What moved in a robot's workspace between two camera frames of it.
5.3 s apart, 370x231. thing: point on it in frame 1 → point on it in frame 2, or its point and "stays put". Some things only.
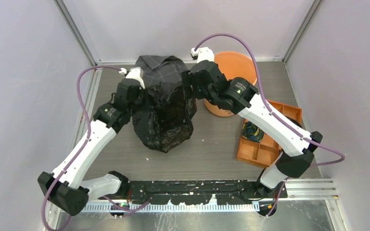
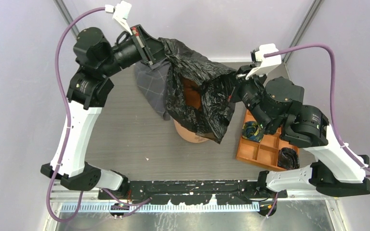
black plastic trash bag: [163, 116] → [216, 80]
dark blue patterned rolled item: [251, 132] stays put
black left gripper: [143, 91] → [149, 48]
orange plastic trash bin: [234, 64] → [193, 96]
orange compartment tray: [263, 153] stays put
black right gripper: [187, 80] → [240, 82]
